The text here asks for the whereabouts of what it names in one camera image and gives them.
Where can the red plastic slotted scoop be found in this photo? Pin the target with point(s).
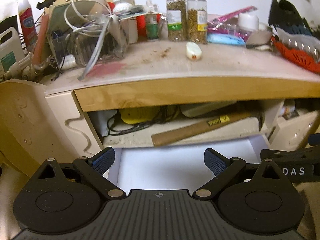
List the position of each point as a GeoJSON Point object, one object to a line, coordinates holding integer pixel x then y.
{"type": "Point", "coordinates": [297, 57]}

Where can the small white oval device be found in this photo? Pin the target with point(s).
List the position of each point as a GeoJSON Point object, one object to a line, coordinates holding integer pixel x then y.
{"type": "Point", "coordinates": [193, 51]}

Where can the clear plastic organizer box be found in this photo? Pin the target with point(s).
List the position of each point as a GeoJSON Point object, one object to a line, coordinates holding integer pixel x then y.
{"type": "Point", "coordinates": [68, 45]}

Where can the beige flat box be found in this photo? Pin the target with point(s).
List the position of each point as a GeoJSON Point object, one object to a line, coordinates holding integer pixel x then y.
{"type": "Point", "coordinates": [197, 109]}

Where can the white bottle in drawer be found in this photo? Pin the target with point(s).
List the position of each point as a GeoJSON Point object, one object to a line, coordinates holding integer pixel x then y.
{"type": "Point", "coordinates": [288, 107]}

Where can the white plastic jug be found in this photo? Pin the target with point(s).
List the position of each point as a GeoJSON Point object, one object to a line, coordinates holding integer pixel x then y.
{"type": "Point", "coordinates": [10, 49]}

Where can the yellow plastic device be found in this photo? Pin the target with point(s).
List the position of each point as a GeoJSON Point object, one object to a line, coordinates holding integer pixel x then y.
{"type": "Point", "coordinates": [139, 114]}

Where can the blue cloth pack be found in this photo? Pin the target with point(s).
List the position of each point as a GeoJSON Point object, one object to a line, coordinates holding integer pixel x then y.
{"type": "Point", "coordinates": [225, 39]}

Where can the spice jar green label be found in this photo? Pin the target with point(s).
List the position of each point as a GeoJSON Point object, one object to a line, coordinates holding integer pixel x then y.
{"type": "Point", "coordinates": [176, 20]}

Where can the spice jar yellow label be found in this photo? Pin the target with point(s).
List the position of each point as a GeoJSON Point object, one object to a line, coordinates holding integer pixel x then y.
{"type": "Point", "coordinates": [197, 21]}

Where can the clear plastic bag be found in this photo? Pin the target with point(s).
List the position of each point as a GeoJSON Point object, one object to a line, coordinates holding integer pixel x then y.
{"type": "Point", "coordinates": [306, 43]}

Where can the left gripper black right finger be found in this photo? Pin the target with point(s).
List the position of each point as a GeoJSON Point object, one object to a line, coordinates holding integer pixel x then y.
{"type": "Point", "coordinates": [225, 171]}

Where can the pink packaged item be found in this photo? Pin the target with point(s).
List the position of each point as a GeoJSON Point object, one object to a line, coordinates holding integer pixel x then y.
{"type": "Point", "coordinates": [220, 25]}

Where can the red white spray can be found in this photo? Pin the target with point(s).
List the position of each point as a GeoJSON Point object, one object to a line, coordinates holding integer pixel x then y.
{"type": "Point", "coordinates": [27, 24]}

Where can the black fabric item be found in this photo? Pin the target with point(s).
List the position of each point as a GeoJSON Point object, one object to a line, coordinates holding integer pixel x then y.
{"type": "Point", "coordinates": [284, 15]}

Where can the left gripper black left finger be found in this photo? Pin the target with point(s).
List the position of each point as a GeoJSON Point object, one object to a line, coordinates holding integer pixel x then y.
{"type": "Point", "coordinates": [92, 171]}

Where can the white round jar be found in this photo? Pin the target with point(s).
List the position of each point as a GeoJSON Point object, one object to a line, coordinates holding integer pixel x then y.
{"type": "Point", "coordinates": [248, 21]}

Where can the green white small bottle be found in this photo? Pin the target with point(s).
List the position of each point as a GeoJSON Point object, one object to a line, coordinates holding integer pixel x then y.
{"type": "Point", "coordinates": [151, 26]}

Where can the beige wooden desk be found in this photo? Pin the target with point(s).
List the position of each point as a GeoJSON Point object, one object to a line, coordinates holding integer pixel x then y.
{"type": "Point", "coordinates": [50, 118]}

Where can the white drawer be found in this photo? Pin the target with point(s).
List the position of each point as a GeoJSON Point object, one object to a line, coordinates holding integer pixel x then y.
{"type": "Point", "coordinates": [176, 167]}

